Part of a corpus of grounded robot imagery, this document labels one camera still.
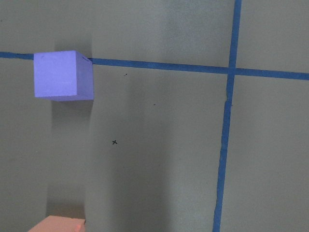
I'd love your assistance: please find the purple foam block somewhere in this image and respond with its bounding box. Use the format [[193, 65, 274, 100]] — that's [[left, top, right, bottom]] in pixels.
[[33, 50, 94, 102]]

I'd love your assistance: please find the orange foam block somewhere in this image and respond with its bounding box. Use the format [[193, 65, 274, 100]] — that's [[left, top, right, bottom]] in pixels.
[[29, 216, 85, 232]]

